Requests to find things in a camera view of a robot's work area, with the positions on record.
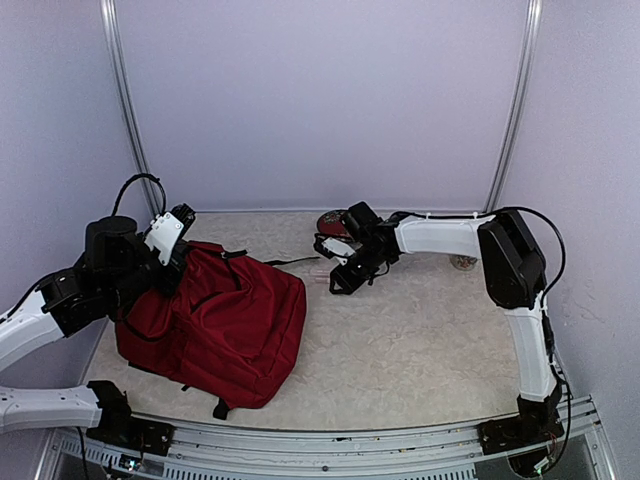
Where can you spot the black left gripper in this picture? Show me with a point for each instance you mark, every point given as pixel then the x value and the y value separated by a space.
pixel 167 284

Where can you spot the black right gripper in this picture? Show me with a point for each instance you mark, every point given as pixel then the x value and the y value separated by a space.
pixel 350 282

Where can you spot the red student backpack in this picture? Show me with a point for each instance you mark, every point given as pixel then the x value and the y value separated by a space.
pixel 233 328

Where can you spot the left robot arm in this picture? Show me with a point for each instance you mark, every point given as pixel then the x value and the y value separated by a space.
pixel 119 264

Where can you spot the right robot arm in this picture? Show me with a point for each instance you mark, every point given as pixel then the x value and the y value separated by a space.
pixel 514 269

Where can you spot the beige highlighter pen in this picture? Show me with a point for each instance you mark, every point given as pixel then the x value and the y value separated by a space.
pixel 320 275

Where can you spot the white ceramic mug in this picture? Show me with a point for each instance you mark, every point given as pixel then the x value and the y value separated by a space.
pixel 463 263

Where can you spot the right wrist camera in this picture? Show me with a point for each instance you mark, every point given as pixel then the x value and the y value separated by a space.
pixel 333 248

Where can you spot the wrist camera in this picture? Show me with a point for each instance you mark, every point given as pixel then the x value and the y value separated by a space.
pixel 333 248
pixel 168 227

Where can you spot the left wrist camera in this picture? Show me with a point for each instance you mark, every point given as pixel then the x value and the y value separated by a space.
pixel 168 227

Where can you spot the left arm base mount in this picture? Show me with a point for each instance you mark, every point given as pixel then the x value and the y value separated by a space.
pixel 119 427

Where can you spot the aluminium front rail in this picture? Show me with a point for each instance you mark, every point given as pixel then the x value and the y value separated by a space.
pixel 447 451

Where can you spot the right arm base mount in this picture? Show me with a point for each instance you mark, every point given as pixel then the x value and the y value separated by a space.
pixel 535 422

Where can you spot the left aluminium frame post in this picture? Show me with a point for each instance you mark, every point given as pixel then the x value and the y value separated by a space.
pixel 114 45

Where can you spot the aluminium frame post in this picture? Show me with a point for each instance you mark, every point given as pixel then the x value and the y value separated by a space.
pixel 517 106
pixel 114 45

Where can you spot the right aluminium frame post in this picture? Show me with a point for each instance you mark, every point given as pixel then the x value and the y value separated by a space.
pixel 517 106

